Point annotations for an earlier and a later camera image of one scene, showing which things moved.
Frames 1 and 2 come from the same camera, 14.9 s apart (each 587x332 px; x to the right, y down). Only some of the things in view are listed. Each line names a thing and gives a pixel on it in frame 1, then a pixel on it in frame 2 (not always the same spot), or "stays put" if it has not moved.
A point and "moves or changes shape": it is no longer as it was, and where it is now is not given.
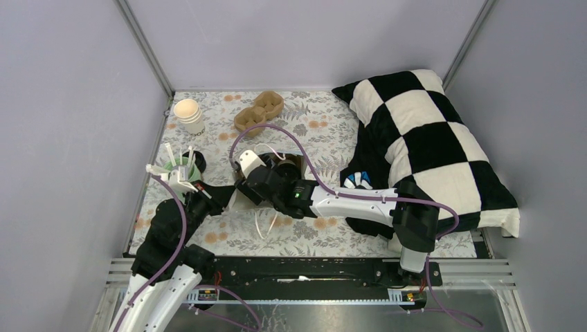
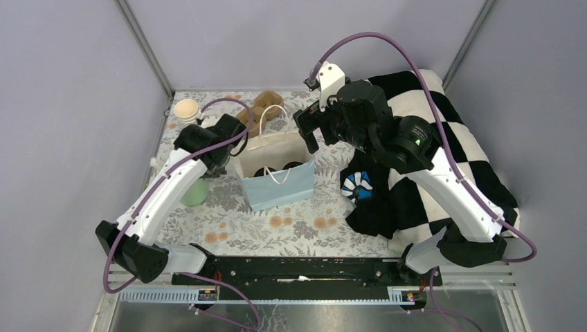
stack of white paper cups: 189,116 stays put
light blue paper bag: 297,158 moves or changes shape
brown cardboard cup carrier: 267,106 stays put
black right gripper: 248,191 to 311,117
